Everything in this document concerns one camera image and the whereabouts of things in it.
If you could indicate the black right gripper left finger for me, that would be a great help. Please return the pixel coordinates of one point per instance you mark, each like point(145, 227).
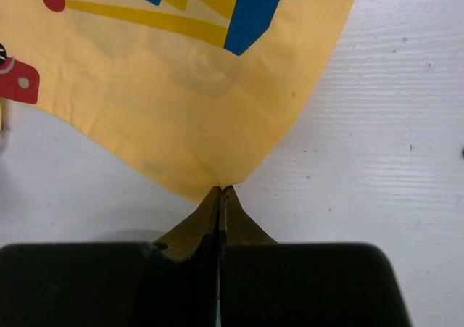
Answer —
point(182, 241)

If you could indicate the yellow cartoon car placemat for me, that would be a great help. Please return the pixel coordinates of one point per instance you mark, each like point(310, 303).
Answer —
point(191, 93)

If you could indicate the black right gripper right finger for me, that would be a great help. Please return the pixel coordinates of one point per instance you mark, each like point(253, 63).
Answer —
point(236, 227)

